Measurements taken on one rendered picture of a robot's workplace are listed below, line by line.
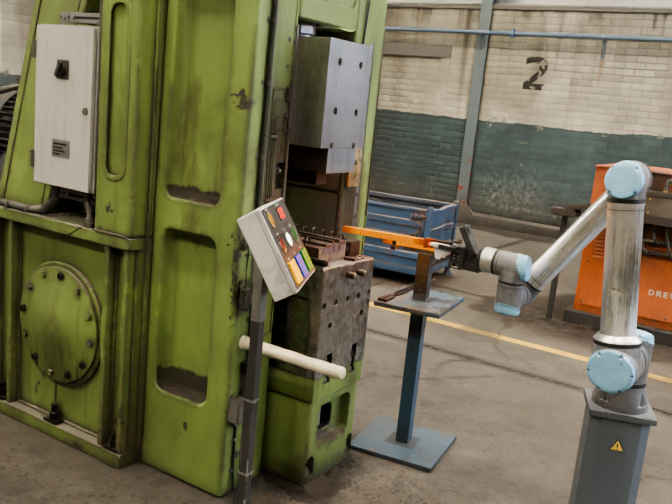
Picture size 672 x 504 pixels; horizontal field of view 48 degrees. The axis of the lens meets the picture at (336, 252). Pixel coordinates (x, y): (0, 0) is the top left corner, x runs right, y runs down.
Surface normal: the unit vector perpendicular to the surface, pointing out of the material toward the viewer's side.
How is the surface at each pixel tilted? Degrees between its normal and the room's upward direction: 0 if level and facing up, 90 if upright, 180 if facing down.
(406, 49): 90
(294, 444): 90
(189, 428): 90
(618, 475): 90
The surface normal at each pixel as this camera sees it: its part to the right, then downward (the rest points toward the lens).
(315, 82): -0.54, 0.11
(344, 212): 0.84, 0.18
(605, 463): -0.22, 0.17
